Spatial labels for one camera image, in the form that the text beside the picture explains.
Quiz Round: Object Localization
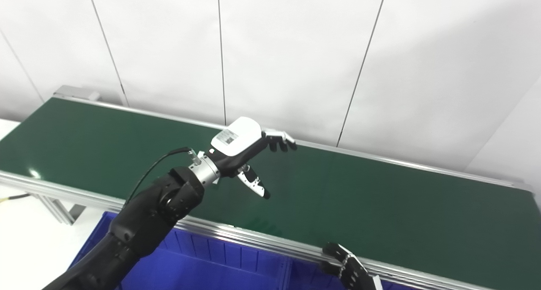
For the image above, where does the aluminium conveyor leg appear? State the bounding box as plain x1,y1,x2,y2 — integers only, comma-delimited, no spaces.
32,193,87,226

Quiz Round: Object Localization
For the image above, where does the black cable with yellow plug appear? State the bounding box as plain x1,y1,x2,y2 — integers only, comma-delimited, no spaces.
0,193,31,204

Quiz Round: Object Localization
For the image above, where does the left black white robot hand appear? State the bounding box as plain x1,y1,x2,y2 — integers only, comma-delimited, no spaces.
210,117,298,200

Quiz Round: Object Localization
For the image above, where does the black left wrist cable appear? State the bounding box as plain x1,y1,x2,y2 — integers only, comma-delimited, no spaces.
125,147,201,206

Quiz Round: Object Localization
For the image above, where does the green conveyor belt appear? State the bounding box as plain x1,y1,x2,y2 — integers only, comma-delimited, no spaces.
0,86,541,290
0,98,541,290

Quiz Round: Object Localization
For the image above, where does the blue plastic bin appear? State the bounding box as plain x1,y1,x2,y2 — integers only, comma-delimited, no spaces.
287,258,419,290
68,211,292,290

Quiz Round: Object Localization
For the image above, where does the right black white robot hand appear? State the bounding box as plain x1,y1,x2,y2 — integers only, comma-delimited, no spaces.
320,242,383,290

